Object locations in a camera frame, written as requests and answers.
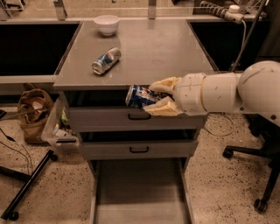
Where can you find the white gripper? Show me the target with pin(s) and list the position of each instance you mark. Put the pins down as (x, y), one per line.
(189, 91)

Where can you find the blue pepsi can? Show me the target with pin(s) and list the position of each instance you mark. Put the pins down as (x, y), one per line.
(106, 61)
(139, 97)

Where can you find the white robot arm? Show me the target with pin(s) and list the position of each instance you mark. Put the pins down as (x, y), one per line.
(253, 91)

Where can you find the grey top drawer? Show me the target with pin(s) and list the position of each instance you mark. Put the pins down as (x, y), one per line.
(87, 119)

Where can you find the grey drawer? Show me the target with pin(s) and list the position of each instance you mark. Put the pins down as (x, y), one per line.
(140, 191)
(142, 149)
(87, 119)

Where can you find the blue pepsi can on counter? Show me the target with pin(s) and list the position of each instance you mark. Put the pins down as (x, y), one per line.
(106, 61)

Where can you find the grey drawer cabinet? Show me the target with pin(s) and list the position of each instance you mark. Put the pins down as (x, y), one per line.
(151, 50)

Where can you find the grey middle drawer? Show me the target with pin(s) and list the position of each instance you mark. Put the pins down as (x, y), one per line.
(142, 149)

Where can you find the grey bottom drawer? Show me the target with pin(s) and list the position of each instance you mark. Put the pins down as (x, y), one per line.
(140, 191)

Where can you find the white ceramic bowl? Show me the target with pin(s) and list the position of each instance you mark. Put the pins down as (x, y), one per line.
(107, 25)

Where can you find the clear plastic storage bin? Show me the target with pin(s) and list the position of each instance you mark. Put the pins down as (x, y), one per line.
(56, 133)

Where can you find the black rolling stand leg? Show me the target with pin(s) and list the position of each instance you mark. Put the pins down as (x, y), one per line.
(10, 212)

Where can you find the white coiled hose fixture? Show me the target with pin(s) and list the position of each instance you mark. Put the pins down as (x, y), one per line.
(232, 13)

